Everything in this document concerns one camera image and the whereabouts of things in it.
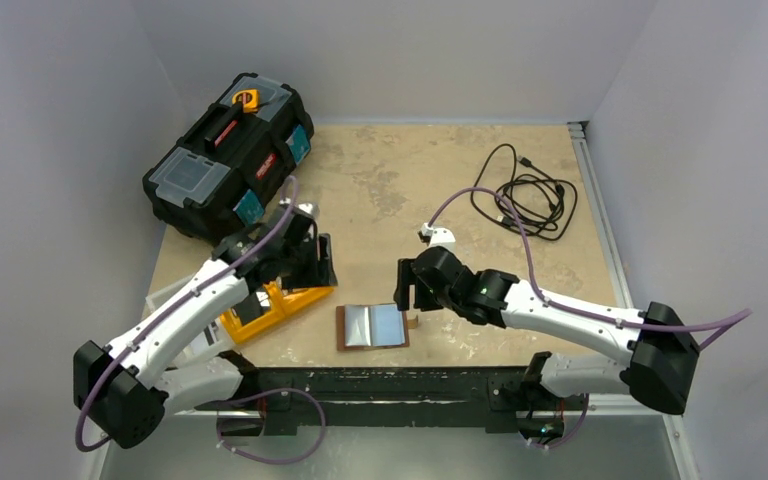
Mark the orange tape measure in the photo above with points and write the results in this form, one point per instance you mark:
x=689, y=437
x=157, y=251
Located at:
x=247, y=100

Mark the card in left compartment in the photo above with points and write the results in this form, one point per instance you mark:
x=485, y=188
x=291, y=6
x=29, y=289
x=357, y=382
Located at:
x=251, y=308

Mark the black plastic toolbox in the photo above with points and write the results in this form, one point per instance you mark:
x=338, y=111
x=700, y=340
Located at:
x=221, y=174

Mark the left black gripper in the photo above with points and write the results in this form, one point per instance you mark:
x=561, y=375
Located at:
x=321, y=272

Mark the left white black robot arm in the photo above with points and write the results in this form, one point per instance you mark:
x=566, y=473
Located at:
x=119, y=397

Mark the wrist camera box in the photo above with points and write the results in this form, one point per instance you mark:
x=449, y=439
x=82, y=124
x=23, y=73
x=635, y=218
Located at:
x=310, y=209
x=434, y=236

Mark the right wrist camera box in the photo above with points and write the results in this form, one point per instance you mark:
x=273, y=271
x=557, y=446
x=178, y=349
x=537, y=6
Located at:
x=434, y=236

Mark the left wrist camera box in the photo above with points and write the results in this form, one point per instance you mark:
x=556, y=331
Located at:
x=310, y=209

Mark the brown leather card holder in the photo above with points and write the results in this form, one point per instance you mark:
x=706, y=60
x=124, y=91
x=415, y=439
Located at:
x=371, y=327

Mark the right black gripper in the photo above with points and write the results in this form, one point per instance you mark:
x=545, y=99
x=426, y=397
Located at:
x=408, y=279

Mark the aluminium front frame rail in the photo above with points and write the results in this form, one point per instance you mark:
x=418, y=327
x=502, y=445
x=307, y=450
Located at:
x=496, y=389

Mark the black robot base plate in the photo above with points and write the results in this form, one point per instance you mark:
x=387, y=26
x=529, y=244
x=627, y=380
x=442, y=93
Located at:
x=282, y=411

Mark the aluminium right side rail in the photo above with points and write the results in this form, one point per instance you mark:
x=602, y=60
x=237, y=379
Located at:
x=606, y=232

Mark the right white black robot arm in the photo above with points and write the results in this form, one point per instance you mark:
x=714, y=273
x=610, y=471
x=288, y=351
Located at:
x=648, y=354

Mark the yellow plastic divided bin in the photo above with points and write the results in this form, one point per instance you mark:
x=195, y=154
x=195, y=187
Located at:
x=283, y=306

